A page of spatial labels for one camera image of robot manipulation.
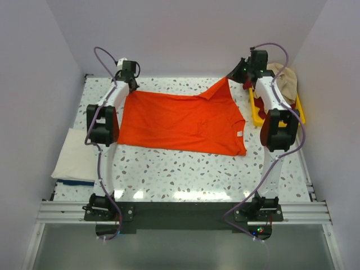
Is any orange t shirt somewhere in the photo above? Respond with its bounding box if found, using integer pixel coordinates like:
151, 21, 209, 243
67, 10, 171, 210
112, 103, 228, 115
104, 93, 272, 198
118, 78, 247, 156

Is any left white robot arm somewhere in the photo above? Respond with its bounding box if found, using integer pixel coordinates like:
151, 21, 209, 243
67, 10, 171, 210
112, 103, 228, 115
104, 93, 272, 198
85, 58, 140, 197

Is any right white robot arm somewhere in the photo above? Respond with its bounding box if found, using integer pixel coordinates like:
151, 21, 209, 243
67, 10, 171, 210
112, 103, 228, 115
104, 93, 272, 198
227, 47, 300, 221

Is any dark red t shirt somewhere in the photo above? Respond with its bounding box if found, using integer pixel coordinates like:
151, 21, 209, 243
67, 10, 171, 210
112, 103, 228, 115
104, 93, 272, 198
242, 81, 299, 120

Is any beige t shirt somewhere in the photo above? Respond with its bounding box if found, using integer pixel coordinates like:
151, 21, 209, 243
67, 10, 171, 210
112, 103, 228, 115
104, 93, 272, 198
276, 67, 298, 105

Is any yellow plastic tray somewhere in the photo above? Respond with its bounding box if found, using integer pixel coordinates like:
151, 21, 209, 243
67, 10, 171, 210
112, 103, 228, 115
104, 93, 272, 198
249, 90, 306, 127

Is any folded cream t shirt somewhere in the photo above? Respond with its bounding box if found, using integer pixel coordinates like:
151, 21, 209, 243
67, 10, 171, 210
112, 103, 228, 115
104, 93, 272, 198
51, 128, 97, 182

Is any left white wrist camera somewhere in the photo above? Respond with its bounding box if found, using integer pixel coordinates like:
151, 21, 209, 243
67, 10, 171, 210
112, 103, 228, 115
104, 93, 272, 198
116, 57, 127, 70

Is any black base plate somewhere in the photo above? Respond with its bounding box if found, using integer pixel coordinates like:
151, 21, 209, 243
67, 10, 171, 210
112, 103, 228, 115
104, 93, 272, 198
83, 199, 284, 239

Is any aluminium frame rail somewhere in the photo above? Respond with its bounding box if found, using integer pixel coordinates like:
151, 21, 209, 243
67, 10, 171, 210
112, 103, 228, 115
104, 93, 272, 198
35, 199, 93, 224

